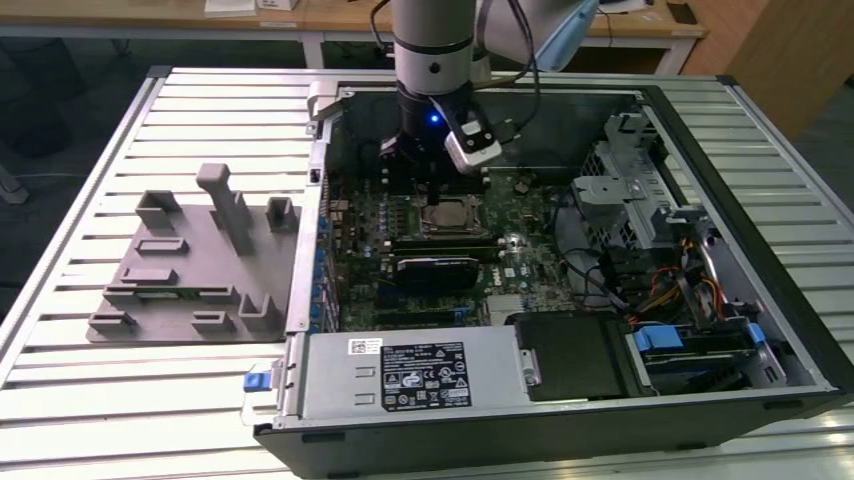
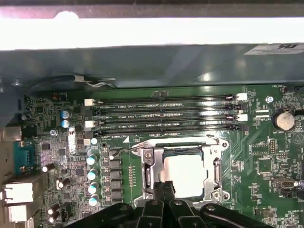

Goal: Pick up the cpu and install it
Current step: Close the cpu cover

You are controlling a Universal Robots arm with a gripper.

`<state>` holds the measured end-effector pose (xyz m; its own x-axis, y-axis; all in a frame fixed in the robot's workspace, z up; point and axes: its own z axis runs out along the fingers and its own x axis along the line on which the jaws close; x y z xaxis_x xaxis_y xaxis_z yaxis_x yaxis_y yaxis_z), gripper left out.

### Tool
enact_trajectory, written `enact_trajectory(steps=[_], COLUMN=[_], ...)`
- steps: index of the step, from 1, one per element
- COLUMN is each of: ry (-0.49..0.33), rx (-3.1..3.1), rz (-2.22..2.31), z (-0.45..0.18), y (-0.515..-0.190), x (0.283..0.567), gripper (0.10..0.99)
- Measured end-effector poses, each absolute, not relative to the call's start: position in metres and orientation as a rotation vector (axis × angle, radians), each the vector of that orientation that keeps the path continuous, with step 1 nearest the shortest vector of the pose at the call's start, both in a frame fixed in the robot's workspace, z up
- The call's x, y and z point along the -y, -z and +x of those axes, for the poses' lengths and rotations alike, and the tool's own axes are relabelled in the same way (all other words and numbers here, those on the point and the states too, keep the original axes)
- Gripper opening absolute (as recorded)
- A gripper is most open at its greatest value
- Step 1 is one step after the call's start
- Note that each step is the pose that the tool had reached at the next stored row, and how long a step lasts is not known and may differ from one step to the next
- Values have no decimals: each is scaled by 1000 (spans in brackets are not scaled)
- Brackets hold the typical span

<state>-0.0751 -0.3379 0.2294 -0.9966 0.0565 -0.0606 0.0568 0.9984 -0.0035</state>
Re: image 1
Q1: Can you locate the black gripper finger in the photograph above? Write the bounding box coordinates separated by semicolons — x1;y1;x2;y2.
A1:
381;134;437;206
426;147;447;206

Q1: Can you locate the silver CPU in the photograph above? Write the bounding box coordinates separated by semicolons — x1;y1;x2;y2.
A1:
430;202;473;227

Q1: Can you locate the metal socket cover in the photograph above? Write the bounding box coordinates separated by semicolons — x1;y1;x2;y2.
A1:
418;195;485;236

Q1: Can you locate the CPU socket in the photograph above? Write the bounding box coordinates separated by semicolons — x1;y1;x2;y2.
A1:
414;193;487;239

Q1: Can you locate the black graphics card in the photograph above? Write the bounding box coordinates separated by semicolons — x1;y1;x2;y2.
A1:
393;256;481;292

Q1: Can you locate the metal drive cage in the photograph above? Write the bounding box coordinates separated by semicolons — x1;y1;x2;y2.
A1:
571;113;709;251

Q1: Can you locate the green motherboard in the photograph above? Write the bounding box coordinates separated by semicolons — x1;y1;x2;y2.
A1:
324;169;582;334

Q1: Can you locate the silver chipset heatsink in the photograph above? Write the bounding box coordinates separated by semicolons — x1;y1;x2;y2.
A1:
489;294;529;324

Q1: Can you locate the grey parts rack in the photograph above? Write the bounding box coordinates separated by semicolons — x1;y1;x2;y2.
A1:
86;162;302;345

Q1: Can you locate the wooden desk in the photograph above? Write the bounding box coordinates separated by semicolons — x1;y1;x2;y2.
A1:
66;0;710;76

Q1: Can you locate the black plastic shroud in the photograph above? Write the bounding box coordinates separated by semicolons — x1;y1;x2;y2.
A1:
511;310;643;404

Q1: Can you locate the grey power supply unit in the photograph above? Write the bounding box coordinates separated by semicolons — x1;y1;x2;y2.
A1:
292;331;539;422

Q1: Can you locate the hard disk in blue carrier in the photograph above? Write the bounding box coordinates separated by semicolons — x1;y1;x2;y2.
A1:
630;322;769;397

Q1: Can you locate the wooden cabinet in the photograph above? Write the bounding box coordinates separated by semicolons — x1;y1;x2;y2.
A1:
679;0;854;144

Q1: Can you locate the black PC case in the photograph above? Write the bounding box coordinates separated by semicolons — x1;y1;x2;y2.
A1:
251;78;850;480

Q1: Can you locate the grey metal leg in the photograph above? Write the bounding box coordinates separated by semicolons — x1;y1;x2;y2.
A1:
0;163;30;205

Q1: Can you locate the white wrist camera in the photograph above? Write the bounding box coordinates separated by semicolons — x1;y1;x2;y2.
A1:
443;117;507;176

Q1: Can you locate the black camera cable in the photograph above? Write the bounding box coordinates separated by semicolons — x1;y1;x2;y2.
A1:
470;0;543;146

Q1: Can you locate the coloured power wire bundle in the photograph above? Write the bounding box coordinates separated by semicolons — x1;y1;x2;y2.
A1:
626;264;729;321

